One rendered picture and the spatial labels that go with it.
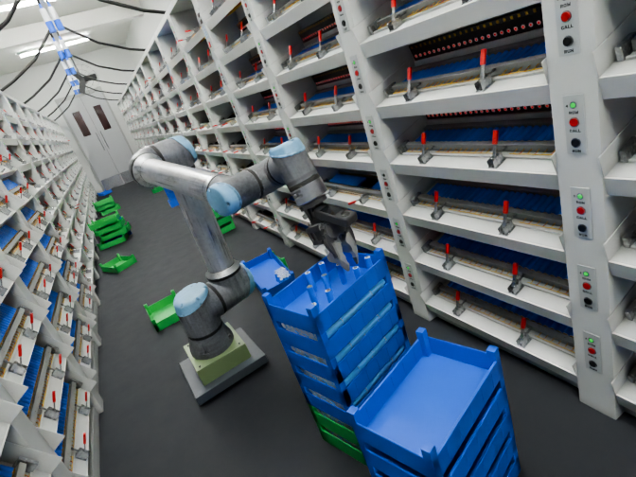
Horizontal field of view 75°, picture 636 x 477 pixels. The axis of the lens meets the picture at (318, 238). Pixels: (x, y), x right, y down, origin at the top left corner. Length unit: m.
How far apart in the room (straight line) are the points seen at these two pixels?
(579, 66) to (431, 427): 0.77
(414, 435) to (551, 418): 0.54
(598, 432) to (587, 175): 0.69
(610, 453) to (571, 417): 0.12
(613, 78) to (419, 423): 0.76
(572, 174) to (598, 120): 0.13
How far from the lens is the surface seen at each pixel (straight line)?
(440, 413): 0.99
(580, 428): 1.39
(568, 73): 0.99
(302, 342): 1.12
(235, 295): 1.78
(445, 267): 1.52
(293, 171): 1.06
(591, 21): 0.95
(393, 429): 0.99
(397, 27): 1.30
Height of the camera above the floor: 1.06
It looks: 22 degrees down
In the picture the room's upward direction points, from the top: 19 degrees counter-clockwise
